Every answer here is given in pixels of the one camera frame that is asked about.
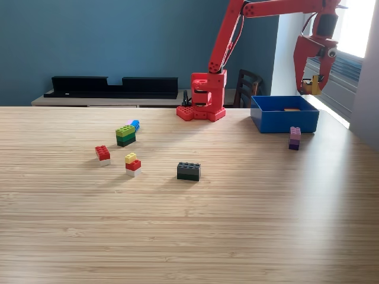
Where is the black shelf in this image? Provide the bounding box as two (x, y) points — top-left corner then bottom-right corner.
(43, 76), (179, 99)

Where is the grey dark green brick stack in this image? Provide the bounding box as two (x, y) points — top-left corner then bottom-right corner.
(176, 162), (202, 182)

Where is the grey window radiator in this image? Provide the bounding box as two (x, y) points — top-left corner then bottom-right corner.
(301, 41), (364, 119)

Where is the white framed window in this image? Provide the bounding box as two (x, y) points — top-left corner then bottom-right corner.
(307, 0), (379, 59)

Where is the pale wooden sideboard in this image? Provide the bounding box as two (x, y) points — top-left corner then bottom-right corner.
(31, 88), (239, 109)

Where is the arm servo cable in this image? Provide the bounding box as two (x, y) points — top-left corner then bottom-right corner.
(301, 4), (348, 37)

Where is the yellow toy digger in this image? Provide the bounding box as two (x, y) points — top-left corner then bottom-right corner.
(301, 75), (325, 96)

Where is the pink purple brick stack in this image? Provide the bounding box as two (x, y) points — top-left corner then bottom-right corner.
(288, 126), (302, 151)

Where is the yellow red white brick stack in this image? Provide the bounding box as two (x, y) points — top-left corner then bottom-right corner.
(124, 152), (142, 178)

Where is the blue plastic bin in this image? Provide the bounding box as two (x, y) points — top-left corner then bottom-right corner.
(250, 95), (320, 134)

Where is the dark wooden chair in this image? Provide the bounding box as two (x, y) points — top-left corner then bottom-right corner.
(233, 69), (264, 109)

